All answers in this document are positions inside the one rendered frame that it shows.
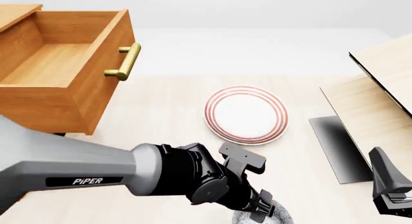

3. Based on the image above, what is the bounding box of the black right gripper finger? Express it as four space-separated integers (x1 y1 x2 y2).
368 147 412 198

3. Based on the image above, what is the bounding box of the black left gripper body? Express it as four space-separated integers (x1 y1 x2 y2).
247 188 275 223

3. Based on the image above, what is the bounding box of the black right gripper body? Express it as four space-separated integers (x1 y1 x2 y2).
372 187 412 220

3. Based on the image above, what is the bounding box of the grey patterned bowl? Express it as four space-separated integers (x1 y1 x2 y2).
230 198 295 224

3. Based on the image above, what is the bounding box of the wooden cabinet drawer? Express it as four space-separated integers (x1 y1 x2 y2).
0 8 136 136

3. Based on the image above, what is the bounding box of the wooden cabinet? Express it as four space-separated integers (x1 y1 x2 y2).
0 4 44 33

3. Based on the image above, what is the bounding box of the white plate with red rings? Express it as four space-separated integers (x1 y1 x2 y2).
203 85 289 145

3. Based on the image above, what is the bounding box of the brass drawer handle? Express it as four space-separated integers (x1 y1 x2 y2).
103 42 142 82

